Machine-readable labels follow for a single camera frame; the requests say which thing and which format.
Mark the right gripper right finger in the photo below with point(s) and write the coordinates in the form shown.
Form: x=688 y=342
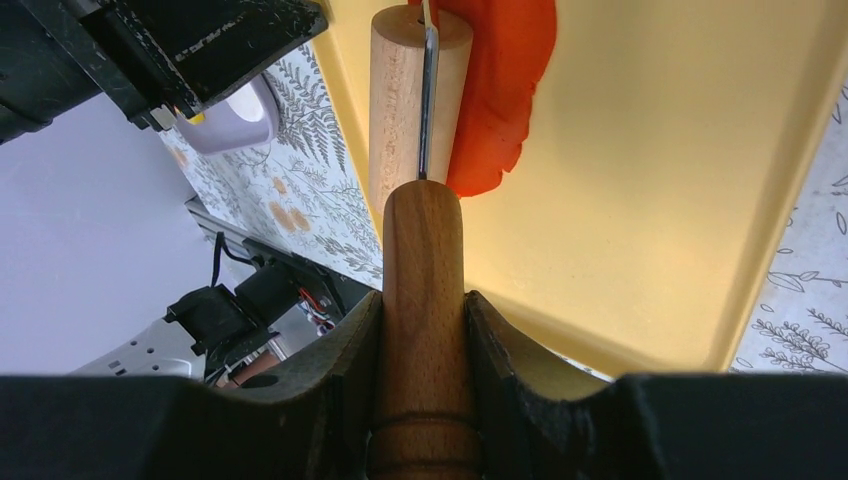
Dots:
x=541 y=418

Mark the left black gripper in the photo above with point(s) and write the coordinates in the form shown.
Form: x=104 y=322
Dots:
x=179 y=56

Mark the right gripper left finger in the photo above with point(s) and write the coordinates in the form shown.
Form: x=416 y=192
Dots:
x=305 y=418

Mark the wooden dough roller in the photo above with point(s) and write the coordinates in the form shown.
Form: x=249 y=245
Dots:
x=424 y=415

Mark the yellow tray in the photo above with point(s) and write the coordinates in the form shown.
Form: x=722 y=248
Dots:
x=631 y=222

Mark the red dough ball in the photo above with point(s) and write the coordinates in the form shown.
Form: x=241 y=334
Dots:
x=503 y=93

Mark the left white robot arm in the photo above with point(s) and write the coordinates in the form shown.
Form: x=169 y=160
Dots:
x=198 y=335

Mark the flat yellow dough disc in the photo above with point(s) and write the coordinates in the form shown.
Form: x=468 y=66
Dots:
x=196 y=119

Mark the purple tray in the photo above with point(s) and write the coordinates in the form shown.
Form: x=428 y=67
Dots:
x=247 y=118

